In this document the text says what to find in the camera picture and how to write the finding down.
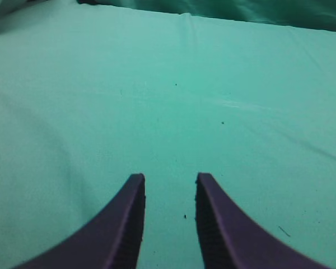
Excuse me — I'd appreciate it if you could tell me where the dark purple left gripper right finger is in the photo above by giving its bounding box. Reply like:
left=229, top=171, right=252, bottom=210
left=195, top=172, right=325, bottom=268

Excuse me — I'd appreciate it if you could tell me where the dark green backdrop cloth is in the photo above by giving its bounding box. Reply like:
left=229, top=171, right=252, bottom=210
left=78, top=0, right=336, bottom=32

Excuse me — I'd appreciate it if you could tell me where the green table cloth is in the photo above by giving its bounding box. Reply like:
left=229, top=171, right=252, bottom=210
left=0, top=1, right=336, bottom=268

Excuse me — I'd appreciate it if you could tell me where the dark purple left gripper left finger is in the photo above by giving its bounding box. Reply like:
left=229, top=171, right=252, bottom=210
left=18, top=173, right=146, bottom=268

